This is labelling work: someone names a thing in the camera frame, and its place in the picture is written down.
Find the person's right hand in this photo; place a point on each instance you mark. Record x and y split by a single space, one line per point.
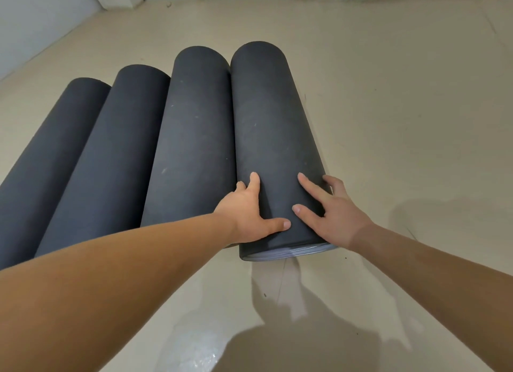
336 219

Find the person's left hand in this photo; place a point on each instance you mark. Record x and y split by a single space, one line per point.
244 219

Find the blue-grey yoga mat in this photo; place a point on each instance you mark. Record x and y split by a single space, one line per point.
108 155
268 123
196 135
44 163

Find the person's right forearm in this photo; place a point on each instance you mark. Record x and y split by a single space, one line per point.
441 287

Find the person's left forearm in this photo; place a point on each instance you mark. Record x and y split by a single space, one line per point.
92 303

